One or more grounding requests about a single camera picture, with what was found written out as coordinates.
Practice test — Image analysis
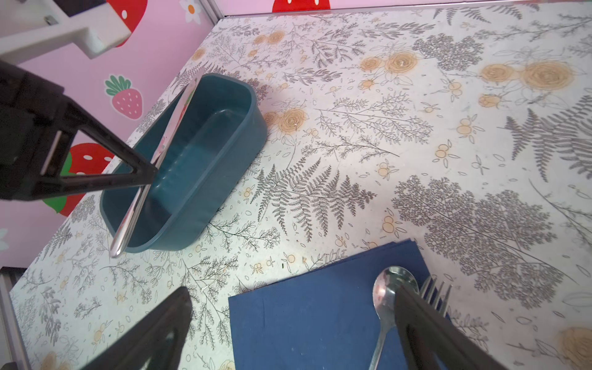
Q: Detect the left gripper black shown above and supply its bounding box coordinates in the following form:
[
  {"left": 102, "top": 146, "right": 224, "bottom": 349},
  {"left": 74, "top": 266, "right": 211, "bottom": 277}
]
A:
[{"left": 1, "top": 61, "right": 157, "bottom": 200}]

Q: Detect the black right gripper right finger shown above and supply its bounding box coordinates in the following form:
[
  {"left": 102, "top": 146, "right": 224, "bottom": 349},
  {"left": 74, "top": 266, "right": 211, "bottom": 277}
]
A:
[{"left": 394, "top": 285, "right": 504, "bottom": 369}]

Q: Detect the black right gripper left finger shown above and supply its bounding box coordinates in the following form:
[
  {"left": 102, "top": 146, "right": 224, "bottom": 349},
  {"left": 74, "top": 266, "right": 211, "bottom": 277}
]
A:
[{"left": 85, "top": 286, "right": 193, "bottom": 369}]

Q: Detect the silver fork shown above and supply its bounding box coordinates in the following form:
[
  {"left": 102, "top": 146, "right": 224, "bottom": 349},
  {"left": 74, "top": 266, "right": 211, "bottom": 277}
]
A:
[{"left": 419, "top": 277, "right": 453, "bottom": 318}]

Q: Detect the silver spoon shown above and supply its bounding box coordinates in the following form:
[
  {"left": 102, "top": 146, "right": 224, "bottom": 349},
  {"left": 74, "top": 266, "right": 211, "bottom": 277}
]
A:
[{"left": 369, "top": 266, "right": 419, "bottom": 369}]

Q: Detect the blue paper napkin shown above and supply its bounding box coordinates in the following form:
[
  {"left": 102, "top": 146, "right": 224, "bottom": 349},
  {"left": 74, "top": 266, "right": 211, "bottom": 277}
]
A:
[{"left": 228, "top": 240, "right": 430, "bottom": 369}]

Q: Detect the silver knife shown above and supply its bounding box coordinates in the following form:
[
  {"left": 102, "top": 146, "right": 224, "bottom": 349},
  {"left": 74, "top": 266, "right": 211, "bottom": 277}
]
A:
[{"left": 109, "top": 76, "right": 200, "bottom": 259}]

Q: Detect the dark teal plastic bin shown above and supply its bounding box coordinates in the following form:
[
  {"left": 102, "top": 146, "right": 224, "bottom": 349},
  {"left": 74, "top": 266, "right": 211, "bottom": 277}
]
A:
[{"left": 125, "top": 73, "right": 268, "bottom": 254}]

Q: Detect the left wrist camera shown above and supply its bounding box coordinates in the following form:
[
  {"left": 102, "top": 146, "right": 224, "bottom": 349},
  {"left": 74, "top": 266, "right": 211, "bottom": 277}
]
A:
[{"left": 1, "top": 0, "right": 132, "bottom": 65}]

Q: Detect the aluminium corner post left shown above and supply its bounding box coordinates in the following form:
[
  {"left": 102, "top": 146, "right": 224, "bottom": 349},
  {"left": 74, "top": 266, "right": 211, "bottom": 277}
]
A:
[{"left": 199, "top": 0, "right": 225, "bottom": 25}]

